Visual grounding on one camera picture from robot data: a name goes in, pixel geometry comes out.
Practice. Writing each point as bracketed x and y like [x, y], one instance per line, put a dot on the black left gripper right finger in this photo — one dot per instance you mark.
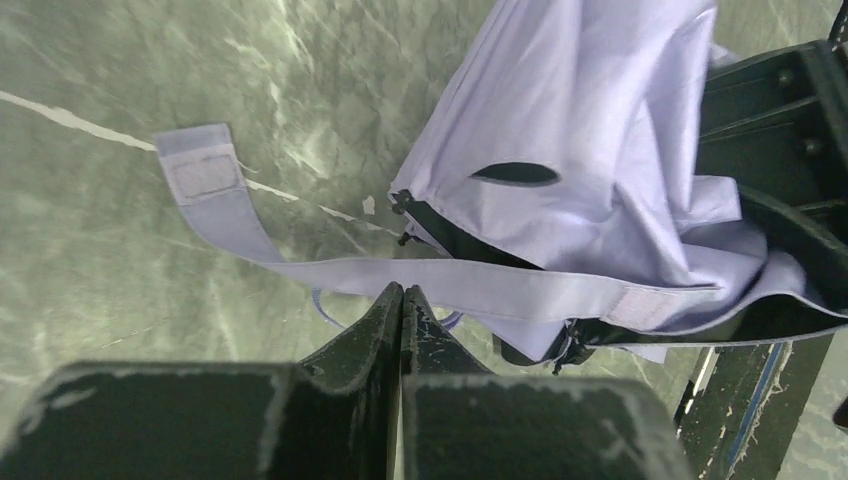
[461, 421]

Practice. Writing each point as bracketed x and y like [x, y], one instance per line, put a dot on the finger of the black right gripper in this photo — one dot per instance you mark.
[736, 419]

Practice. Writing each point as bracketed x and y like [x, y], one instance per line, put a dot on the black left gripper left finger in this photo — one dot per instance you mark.
[329, 416]

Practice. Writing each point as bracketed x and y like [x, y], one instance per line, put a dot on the lilac folding umbrella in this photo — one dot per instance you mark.
[557, 177]

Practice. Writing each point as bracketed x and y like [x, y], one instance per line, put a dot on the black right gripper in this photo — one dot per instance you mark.
[777, 123]

